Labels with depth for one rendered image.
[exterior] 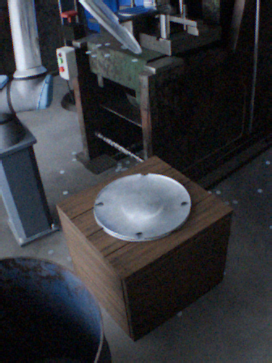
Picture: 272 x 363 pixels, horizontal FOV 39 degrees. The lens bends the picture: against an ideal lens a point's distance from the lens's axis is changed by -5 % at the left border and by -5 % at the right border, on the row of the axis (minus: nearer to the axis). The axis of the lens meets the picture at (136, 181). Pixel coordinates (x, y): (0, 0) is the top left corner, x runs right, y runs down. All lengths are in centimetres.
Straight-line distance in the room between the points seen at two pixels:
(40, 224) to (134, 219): 59
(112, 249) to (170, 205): 23
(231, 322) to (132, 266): 46
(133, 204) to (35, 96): 48
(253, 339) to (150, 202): 57
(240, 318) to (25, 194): 90
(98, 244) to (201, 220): 30
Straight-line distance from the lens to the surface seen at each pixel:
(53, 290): 100
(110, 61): 162
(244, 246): 157
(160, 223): 113
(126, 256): 106
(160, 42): 149
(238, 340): 132
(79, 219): 119
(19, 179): 148
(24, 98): 132
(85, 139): 193
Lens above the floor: 115
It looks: 38 degrees down
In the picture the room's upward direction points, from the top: 5 degrees counter-clockwise
